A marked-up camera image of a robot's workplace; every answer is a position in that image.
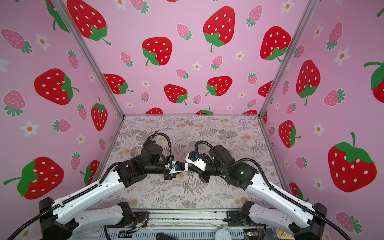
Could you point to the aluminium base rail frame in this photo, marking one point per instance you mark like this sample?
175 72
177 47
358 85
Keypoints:
182 224

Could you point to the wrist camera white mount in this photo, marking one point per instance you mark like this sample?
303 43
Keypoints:
177 167
193 159

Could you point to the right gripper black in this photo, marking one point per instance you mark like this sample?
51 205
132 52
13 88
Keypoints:
202 177

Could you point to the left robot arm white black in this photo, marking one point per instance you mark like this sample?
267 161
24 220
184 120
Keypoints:
69 215

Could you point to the green circuit board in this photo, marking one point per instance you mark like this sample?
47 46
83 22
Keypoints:
251 235

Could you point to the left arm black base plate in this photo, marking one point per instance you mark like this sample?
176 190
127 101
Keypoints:
135 220

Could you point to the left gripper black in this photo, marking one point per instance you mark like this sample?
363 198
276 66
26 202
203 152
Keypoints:
169 177

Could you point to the black device at front edge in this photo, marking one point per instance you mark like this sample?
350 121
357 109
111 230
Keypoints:
161 236

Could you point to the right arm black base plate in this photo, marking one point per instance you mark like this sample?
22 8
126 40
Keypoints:
239 219

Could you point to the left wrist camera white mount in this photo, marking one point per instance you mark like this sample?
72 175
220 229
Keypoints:
177 167

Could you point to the white round puck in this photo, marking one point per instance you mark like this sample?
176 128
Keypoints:
223 234

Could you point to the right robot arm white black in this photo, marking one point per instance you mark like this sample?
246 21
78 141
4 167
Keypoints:
301 219

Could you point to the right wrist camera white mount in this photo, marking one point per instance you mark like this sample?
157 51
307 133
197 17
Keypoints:
193 159

